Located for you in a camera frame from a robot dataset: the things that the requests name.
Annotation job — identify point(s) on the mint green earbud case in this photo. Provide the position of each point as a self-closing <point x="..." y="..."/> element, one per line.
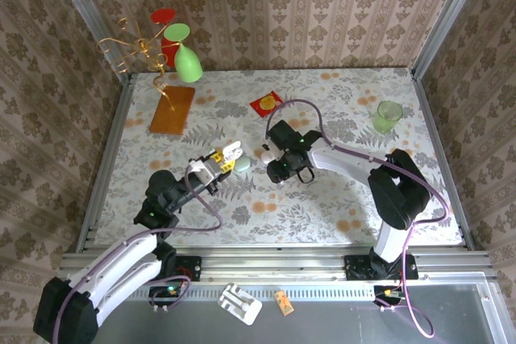
<point x="243" y="165"/>

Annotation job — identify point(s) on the red plastic wine glass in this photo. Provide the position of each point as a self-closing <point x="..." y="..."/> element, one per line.
<point x="163" y="16"/>

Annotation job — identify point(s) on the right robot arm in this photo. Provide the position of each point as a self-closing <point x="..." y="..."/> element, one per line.
<point x="399" y="195"/>

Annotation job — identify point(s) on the small orange packet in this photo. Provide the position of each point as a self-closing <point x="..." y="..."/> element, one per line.
<point x="284" y="303"/>

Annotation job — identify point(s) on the grey metal panel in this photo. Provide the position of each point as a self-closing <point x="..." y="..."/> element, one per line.
<point x="342" y="328"/>

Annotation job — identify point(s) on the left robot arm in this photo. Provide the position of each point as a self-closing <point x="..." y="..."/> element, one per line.
<point x="121" y="263"/>

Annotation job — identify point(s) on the right black connector board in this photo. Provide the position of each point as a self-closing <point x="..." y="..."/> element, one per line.
<point x="383" y="292"/>

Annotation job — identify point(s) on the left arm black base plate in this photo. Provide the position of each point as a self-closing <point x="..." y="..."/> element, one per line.
<point x="189" y="267"/>

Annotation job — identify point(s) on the black connector board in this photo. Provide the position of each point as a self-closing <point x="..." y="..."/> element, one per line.
<point x="383" y="292"/>
<point x="161" y="291"/>

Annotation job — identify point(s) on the brown wooden board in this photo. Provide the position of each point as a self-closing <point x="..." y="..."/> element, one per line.
<point x="173" y="114"/>

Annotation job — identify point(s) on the aluminium table side rail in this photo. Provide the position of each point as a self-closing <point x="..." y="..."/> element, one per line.
<point x="116" y="118"/>
<point x="429" y="118"/>

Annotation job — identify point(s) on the white plastic holder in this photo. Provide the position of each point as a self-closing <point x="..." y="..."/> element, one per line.
<point x="238" y="303"/>

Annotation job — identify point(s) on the green transparent cup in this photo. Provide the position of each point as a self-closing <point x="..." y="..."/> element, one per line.
<point x="389" y="116"/>

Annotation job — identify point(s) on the aluminium frame rail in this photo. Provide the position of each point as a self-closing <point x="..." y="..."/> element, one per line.
<point x="274" y="263"/>

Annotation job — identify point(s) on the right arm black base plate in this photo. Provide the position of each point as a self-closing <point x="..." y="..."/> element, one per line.
<point x="354" y="269"/>

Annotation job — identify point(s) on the green plastic wine glass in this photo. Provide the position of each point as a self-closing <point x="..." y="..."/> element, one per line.
<point x="187" y="64"/>

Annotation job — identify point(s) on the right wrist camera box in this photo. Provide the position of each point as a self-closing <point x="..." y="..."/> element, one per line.
<point x="279" y="154"/>

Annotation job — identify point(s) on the left black connector board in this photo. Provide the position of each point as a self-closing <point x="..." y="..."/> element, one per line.
<point x="161" y="291"/>

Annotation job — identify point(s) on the aluminium frame post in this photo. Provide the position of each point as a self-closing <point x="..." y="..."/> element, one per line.
<point x="451" y="9"/>
<point x="87" y="11"/>

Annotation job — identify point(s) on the red foil packet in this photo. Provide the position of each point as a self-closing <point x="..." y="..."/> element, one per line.
<point x="264" y="104"/>

